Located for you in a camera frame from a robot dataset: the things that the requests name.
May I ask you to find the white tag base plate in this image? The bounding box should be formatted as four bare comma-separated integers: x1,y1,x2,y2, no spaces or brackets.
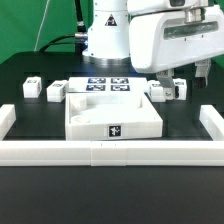
69,77,148,92

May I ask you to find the black cable bundle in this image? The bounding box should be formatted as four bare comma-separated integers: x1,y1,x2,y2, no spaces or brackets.
39,32,89,53

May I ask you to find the thin white cable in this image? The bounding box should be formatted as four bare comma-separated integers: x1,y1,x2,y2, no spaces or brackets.
34,0,52,52

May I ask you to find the white U-shaped fence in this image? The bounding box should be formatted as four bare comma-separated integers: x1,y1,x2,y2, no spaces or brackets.
0,104,224,166

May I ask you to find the white square tabletop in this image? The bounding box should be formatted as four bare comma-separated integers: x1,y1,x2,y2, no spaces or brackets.
65,93,163,140

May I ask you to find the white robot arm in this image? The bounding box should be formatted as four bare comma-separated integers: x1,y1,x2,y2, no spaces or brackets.
83,0,224,100

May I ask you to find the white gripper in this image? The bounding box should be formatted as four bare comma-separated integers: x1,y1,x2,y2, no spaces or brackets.
129,5,224,100

